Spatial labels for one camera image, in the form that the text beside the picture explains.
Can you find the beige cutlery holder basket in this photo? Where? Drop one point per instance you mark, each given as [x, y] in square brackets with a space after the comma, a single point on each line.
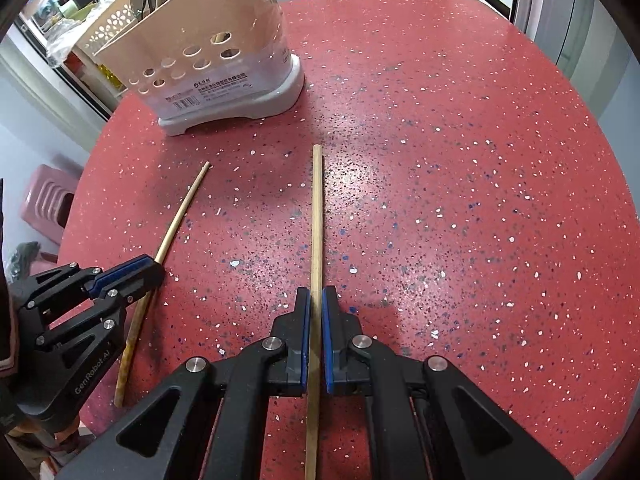
[225, 15]

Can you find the grey cloth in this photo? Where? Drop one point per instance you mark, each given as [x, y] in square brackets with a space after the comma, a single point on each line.
[21, 260]

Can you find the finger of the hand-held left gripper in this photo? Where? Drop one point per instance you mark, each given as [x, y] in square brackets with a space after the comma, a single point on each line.
[100, 320]
[120, 272]

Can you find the yellow oil bottle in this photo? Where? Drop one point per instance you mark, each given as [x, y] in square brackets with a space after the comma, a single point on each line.
[109, 76]

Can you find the beige perforated basket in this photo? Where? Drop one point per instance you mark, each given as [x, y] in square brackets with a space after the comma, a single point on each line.
[107, 30]

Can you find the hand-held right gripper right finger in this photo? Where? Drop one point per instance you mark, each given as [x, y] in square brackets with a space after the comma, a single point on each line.
[327, 345]

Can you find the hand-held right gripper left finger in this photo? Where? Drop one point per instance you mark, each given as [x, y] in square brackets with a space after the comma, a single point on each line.
[305, 345]

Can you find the pink plastic stool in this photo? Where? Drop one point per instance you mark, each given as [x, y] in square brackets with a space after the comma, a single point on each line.
[47, 200]

